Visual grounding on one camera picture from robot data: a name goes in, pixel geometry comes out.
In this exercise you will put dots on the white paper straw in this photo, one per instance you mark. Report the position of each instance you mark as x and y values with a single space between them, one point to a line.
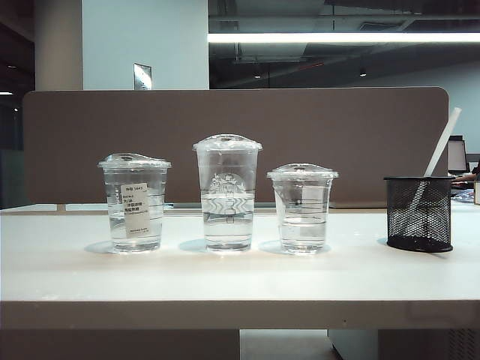
443 141

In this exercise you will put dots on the tall clear cup, printed logo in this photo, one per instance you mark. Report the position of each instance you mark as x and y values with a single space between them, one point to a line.
227 165

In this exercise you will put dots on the small clear lidded cup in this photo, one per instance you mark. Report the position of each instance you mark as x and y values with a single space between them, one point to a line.
302 232

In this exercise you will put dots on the clear lidded cup, paper label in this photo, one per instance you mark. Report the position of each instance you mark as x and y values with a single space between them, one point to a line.
135 232

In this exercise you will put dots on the brown desk partition panel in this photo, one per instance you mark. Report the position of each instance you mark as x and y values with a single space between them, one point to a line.
318 123

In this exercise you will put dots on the long ceiling light strip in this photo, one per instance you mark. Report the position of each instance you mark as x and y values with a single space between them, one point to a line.
337 37

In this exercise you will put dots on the black mesh pen holder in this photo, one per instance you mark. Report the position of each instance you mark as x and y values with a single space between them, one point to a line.
420 225

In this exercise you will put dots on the background computer monitor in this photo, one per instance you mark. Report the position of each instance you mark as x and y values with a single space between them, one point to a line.
456 155

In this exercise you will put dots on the cardboard box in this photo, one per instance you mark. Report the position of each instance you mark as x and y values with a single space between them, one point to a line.
477 192

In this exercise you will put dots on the grey under-desk cabinet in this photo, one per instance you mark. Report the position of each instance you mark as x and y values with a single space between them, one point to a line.
412 345

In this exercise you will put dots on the silver wall sign plaque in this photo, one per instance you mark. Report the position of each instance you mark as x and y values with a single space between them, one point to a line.
142 77

